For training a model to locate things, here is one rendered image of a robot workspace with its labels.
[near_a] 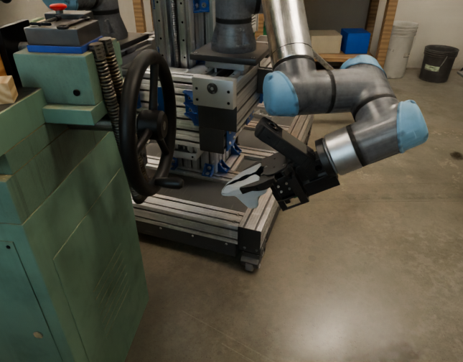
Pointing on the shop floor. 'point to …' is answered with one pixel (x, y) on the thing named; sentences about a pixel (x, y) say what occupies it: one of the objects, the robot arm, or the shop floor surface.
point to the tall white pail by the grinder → (399, 48)
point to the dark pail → (438, 62)
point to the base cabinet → (70, 270)
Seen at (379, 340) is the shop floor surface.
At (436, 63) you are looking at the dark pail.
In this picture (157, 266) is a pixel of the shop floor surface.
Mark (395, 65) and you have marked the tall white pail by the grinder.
